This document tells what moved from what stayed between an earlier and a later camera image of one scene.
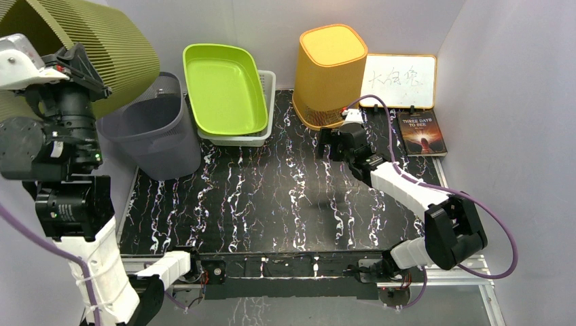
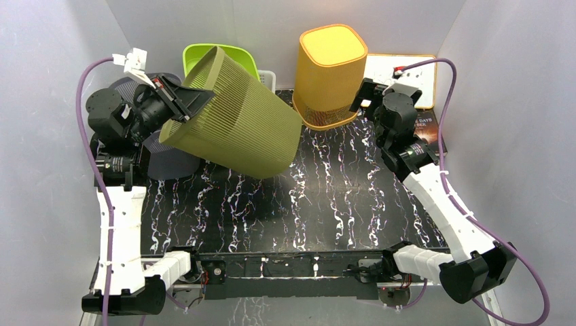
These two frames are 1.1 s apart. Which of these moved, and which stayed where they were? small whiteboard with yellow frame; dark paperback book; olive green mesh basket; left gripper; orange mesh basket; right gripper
Moved: right gripper; olive green mesh basket; left gripper
Stayed: small whiteboard with yellow frame; orange mesh basket; dark paperback book
